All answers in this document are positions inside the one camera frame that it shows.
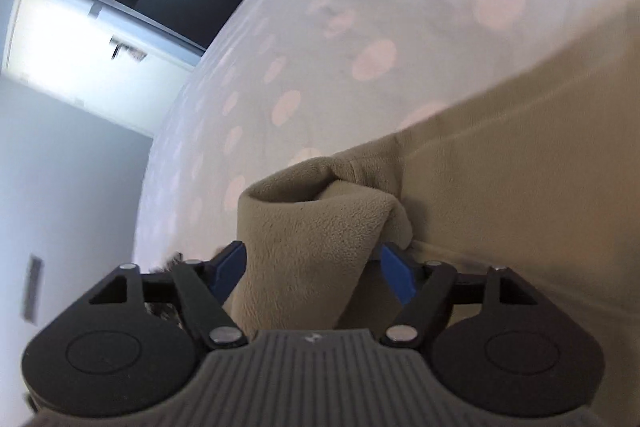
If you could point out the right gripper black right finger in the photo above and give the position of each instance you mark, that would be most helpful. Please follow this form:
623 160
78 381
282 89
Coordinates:
491 339

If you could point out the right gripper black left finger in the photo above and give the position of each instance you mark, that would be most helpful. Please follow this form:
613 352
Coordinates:
105 355

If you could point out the beige fleece garment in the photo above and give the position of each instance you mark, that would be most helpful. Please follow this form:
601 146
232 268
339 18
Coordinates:
540 174

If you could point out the dark patterned garment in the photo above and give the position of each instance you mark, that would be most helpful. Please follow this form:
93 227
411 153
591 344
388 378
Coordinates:
160 293

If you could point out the white door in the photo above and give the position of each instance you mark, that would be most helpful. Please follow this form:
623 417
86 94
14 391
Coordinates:
95 59

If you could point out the polka dot bed sheet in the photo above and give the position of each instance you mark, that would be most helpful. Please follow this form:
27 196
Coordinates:
289 80

